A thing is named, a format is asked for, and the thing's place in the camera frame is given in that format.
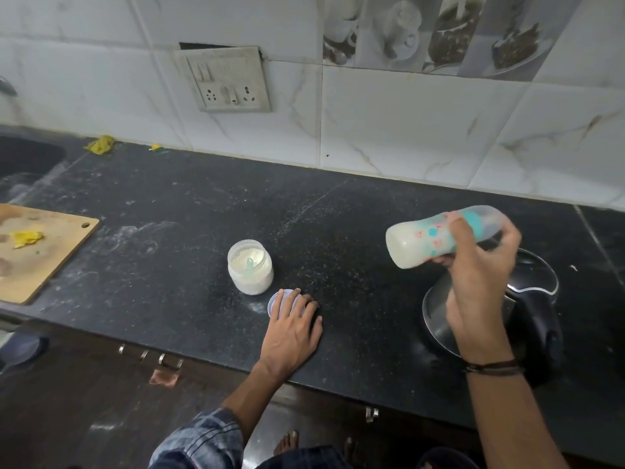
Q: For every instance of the steel black electric kettle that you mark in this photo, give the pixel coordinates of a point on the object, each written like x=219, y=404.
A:
x=532, y=297

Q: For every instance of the yellow peel scrap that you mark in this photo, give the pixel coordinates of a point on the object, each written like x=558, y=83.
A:
x=27, y=239

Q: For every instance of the glass jar of white powder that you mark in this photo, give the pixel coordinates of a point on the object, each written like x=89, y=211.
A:
x=250, y=278

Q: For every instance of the person's left foot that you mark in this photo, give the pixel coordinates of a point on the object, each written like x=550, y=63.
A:
x=286, y=443

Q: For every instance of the person's left forearm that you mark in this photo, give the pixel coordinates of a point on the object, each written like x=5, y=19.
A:
x=251, y=402

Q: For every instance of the lavender round jar lid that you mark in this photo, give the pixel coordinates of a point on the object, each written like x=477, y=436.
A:
x=273, y=305

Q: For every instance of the person's right hand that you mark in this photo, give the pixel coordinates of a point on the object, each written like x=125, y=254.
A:
x=481, y=288

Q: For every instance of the metal wall tap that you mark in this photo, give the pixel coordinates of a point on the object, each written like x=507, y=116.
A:
x=7, y=86

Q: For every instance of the teal measuring scoop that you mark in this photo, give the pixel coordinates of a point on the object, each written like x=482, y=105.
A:
x=250, y=263

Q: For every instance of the blue plaid shirt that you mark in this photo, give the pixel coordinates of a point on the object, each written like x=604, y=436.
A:
x=205, y=444

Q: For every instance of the person's foot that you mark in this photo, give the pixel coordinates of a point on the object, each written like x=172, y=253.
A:
x=352, y=451
x=286, y=443

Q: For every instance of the clear blue round lid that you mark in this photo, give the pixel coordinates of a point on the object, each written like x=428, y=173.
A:
x=22, y=349

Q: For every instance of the wooden cutting board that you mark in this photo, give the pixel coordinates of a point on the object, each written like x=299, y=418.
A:
x=39, y=256

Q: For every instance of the person's left hand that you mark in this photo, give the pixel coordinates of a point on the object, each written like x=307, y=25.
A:
x=291, y=337

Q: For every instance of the black wrist bands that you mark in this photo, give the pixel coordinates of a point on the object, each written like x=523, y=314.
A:
x=493, y=368

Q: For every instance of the clear baby bottle teal print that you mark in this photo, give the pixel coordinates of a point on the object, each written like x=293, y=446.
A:
x=420, y=244

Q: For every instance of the grey wall switch socket plate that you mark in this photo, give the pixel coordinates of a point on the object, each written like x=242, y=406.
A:
x=227, y=78

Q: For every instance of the purple waste bin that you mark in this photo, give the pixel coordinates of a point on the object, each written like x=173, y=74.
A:
x=449, y=460

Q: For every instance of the black kitchen sink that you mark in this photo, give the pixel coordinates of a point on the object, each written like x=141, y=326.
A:
x=29, y=158

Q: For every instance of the crumpled yellow cloth scrap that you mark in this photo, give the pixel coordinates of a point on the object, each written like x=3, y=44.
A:
x=100, y=144

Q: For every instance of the teal baby bottle cap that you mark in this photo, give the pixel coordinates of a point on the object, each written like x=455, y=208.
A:
x=483, y=222

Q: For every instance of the person's right foot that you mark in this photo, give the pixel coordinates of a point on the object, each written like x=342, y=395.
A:
x=352, y=451

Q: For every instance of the person's right forearm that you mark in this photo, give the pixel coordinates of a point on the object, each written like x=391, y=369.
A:
x=517, y=424

